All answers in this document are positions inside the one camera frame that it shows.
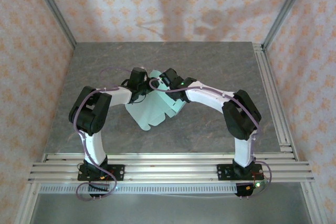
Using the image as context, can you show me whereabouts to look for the slotted grey cable duct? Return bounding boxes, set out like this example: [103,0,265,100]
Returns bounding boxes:
[39,184,238,195]

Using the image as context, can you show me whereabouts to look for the teal paper box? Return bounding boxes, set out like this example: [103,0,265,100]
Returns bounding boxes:
[125,69,187,131]

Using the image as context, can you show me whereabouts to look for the short aluminium frame leg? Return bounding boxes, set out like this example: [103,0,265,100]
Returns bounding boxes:
[16,182,40,224]
[300,182,326,224]

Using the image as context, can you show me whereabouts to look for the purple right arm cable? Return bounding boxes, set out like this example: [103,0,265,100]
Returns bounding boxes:
[149,77,274,200]

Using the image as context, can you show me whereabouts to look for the aluminium frame post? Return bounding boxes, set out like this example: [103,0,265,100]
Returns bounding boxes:
[261,0,312,49]
[28,0,77,49]

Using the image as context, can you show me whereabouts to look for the aluminium side rail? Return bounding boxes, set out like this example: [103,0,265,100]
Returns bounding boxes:
[253,42,299,162]

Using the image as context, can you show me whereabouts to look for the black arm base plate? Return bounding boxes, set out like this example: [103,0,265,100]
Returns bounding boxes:
[216,163,264,182]
[78,164,125,182]

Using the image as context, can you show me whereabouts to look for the grey metal sheet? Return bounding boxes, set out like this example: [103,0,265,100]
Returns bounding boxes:
[31,194,313,224]

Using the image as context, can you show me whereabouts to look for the aluminium rail beam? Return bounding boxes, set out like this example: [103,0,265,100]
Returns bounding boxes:
[27,152,315,184]

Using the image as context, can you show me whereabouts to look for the black electronics module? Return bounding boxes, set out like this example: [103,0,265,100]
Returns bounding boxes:
[235,182,265,199]

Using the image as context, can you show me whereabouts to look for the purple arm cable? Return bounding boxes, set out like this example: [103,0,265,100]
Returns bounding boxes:
[74,67,135,201]
[149,77,274,200]

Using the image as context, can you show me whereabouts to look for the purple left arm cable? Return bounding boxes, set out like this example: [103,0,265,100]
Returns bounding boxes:
[74,67,135,201]

